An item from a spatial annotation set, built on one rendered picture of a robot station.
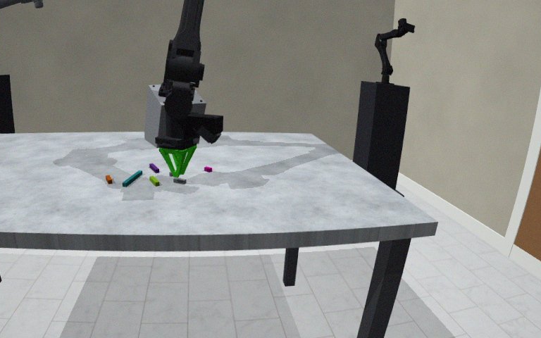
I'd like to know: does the purple rod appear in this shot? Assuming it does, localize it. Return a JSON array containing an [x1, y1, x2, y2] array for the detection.
[[149, 163, 159, 173]]

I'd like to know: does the lime green bar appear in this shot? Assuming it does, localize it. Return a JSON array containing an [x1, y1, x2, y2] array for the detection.
[[149, 176, 159, 187]]

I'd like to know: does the turquoise rod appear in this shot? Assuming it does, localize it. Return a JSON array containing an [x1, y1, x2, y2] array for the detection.
[[123, 170, 142, 187]]

